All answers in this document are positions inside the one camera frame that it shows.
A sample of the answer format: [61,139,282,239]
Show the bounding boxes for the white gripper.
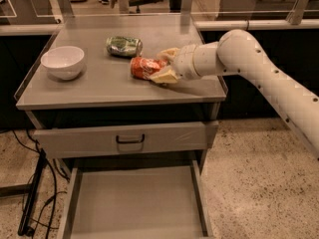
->
[150,44,200,84]

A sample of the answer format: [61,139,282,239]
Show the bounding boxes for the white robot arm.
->
[151,29,319,155]

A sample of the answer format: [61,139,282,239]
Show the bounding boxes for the green soda can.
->
[106,36,143,58]

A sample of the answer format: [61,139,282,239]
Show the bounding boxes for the grey drawer cabinet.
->
[14,13,229,239]

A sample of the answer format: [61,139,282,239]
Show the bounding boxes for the grey top drawer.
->
[34,120,218,158]

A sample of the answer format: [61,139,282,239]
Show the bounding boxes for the grey open middle drawer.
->
[57,160,214,239]

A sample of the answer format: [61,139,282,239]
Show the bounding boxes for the white ceramic bowl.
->
[41,46,85,81]

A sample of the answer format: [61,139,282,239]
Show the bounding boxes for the clear acrylic barrier panel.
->
[0,0,319,24]

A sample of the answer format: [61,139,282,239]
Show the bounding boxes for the black metal floor bar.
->
[18,150,46,236]

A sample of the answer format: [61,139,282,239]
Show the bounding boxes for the black drawer handle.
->
[116,134,146,144]

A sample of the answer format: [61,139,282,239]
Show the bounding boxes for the grey counter rail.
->
[0,19,319,36]

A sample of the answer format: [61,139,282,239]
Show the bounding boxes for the black floor cables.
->
[11,128,70,239]

